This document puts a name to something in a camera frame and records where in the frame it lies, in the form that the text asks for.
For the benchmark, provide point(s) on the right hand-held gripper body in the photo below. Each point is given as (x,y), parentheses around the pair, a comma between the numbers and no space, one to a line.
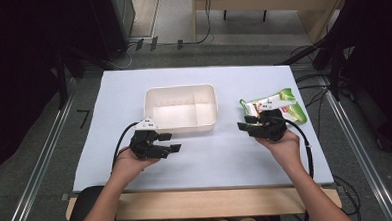
(271,127)

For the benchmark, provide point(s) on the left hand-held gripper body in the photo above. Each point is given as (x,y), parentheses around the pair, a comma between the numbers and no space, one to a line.
(145,142)

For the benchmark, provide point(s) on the green and white snack packet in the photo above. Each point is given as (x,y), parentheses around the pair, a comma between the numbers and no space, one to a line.
(296,114)

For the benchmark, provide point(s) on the person's right hand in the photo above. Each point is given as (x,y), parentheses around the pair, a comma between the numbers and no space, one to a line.
(284,148)

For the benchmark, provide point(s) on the person's left hand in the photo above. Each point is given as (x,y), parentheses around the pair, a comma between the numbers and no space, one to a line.
(129,165)

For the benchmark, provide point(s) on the white rectangular plastic container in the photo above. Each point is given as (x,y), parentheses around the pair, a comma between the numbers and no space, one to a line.
(180,107)

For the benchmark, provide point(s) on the wooden table front beam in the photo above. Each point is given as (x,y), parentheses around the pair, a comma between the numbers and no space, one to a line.
(208,203)

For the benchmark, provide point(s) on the black metal stand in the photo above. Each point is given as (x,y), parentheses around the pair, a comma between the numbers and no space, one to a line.
(332,61)
(62,79)

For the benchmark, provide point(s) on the dark cabinet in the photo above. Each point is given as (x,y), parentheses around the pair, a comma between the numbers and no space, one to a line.
(113,24)

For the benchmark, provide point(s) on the metal floor rail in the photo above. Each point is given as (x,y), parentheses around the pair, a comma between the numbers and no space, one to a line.
(362,153)
(36,167)

